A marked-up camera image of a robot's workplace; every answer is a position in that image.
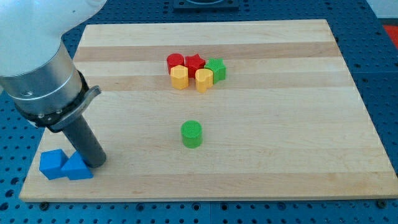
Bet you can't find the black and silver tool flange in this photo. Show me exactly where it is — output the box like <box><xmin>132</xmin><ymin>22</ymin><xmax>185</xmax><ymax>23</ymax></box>
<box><xmin>15</xmin><ymin>70</ymin><xmax>101</xmax><ymax>133</ymax></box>

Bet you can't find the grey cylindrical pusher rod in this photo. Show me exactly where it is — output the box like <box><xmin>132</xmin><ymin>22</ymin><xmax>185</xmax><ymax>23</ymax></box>
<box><xmin>62</xmin><ymin>115</ymin><xmax>106</xmax><ymax>168</ymax></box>

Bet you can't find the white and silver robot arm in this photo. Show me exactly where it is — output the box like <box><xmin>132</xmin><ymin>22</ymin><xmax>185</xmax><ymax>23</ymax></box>
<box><xmin>1</xmin><ymin>0</ymin><xmax>106</xmax><ymax>168</ymax></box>

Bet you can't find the blue triangle block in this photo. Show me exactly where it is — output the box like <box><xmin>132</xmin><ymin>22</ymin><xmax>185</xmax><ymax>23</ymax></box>
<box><xmin>61</xmin><ymin>151</ymin><xmax>93</xmax><ymax>180</ymax></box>

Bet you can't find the blue cube block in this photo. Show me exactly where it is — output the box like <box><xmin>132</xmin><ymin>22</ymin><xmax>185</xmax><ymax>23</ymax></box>
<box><xmin>39</xmin><ymin>149</ymin><xmax>68</xmax><ymax>180</ymax></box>

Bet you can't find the green cylinder block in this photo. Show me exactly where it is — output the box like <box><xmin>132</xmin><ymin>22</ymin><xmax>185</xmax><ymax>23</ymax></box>
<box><xmin>180</xmin><ymin>120</ymin><xmax>203</xmax><ymax>149</ymax></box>

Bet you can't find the yellow hexagon block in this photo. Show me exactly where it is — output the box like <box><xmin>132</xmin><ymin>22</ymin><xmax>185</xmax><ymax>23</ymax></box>
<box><xmin>170</xmin><ymin>65</ymin><xmax>189</xmax><ymax>90</ymax></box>

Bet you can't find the red cylinder block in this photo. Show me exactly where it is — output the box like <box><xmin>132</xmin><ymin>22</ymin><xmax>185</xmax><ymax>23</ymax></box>
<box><xmin>166</xmin><ymin>53</ymin><xmax>185</xmax><ymax>74</ymax></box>

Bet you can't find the red star block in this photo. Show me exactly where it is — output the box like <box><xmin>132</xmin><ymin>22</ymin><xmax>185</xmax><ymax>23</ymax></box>
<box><xmin>185</xmin><ymin>54</ymin><xmax>206</xmax><ymax>78</ymax></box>

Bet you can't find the yellow heart block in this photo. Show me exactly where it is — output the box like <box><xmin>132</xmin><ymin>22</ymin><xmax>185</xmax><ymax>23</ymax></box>
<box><xmin>195</xmin><ymin>68</ymin><xmax>213</xmax><ymax>93</ymax></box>

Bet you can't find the green star block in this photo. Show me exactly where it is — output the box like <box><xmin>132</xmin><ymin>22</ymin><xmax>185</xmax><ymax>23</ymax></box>
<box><xmin>205</xmin><ymin>58</ymin><xmax>226</xmax><ymax>84</ymax></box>

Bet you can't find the dark mounting plate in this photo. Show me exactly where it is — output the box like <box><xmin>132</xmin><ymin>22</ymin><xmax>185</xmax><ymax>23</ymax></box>
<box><xmin>172</xmin><ymin>0</ymin><xmax>239</xmax><ymax>11</ymax></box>

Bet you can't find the light wooden board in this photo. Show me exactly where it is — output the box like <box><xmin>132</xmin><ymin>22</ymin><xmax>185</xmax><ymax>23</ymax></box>
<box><xmin>19</xmin><ymin>19</ymin><xmax>397</xmax><ymax>202</ymax></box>

